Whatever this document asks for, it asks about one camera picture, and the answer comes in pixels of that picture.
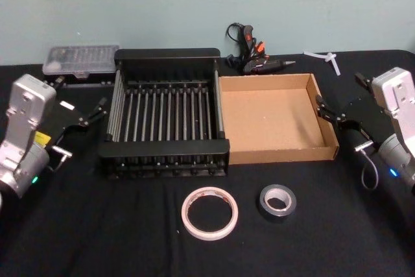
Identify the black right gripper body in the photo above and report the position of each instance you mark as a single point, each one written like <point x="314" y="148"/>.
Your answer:
<point x="366" y="111"/>

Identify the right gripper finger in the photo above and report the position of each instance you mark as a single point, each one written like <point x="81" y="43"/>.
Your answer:
<point x="330" y="113"/>
<point x="363" y="81"/>

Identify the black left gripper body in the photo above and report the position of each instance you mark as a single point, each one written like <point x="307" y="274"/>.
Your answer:
<point x="66" y="116"/>

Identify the roll of white tape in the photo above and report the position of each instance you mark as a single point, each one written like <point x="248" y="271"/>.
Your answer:
<point x="188" y="222"/>

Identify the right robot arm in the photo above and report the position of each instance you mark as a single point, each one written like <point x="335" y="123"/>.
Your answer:
<point x="395" y="92"/>

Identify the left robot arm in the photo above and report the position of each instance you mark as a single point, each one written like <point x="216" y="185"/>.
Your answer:
<point x="29" y="102"/>

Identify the clear plastic case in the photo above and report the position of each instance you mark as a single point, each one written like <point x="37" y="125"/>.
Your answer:
<point x="81" y="59"/>

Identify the white three-armed plastic piece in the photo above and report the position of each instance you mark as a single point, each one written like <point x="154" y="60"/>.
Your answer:
<point x="331" y="59"/>

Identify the shallow brown cardboard tray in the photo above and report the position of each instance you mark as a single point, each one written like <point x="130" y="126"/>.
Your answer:
<point x="269" y="118"/>

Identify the black rack with steel bars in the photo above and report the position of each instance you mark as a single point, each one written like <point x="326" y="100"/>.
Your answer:
<point x="162" y="152"/>

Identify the roll of silver tape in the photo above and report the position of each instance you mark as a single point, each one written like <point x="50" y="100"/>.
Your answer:
<point x="285" y="212"/>

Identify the black table cloth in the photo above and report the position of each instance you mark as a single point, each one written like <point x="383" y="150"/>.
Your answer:
<point x="129" y="251"/>

